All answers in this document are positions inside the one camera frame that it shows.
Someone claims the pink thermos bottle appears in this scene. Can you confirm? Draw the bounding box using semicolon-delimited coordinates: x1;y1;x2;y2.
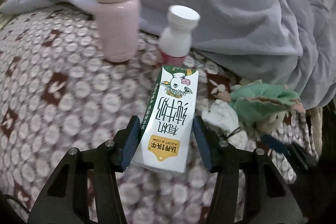
94;0;140;63

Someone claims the patterned maroon white blanket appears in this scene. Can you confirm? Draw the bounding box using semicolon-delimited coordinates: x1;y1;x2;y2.
0;3;320;224

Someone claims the white yogurt bottle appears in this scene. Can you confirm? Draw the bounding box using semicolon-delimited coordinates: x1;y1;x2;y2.
158;5;201;67

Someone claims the white plush doll green dress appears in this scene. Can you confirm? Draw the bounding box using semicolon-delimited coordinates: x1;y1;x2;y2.
201;81;305;150

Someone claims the white milk carton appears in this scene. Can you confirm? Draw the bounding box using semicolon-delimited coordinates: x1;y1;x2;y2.
132;65;199;173

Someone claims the cream fleece blanket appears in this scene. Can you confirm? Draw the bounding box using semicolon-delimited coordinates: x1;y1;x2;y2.
307;107;322;156

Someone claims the grey-blue duvet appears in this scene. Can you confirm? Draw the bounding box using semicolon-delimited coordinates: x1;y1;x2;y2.
1;0;335;109

